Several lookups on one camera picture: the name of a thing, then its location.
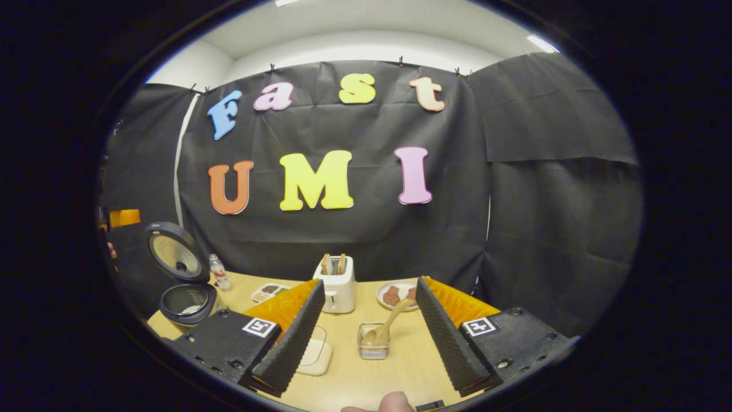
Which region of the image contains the clear plastic rice container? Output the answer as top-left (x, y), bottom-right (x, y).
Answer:
top-left (296, 326), bottom-right (333, 377)

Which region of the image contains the dark grey rice cooker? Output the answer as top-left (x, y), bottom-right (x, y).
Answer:
top-left (143, 221), bottom-right (219, 328)

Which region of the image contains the white round plate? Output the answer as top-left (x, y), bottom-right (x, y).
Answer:
top-left (376, 280), bottom-right (419, 311)

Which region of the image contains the black backdrop cloth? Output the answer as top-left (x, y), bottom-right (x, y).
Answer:
top-left (97, 53), bottom-right (646, 338)

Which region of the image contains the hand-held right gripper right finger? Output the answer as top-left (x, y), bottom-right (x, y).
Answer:
top-left (415, 276), bottom-right (581, 400)

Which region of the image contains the small clear plastic bottle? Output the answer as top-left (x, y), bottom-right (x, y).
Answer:
top-left (209, 254), bottom-right (232, 292)

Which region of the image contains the small white divided dish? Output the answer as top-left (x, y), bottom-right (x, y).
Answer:
top-left (252, 283), bottom-right (291, 304)

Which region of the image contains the white toaster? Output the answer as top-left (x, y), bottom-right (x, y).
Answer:
top-left (313, 255), bottom-right (357, 314)

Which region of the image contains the small ceiling light panel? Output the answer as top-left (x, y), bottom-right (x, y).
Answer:
top-left (526, 34), bottom-right (561, 54)

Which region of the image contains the wooden spoon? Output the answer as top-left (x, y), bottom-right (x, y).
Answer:
top-left (361, 298), bottom-right (413, 347)

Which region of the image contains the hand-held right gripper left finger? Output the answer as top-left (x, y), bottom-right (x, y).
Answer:
top-left (162, 278), bottom-right (328, 398)

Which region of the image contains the clear chopstick holder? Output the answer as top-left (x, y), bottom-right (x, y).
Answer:
top-left (357, 323), bottom-right (391, 360)

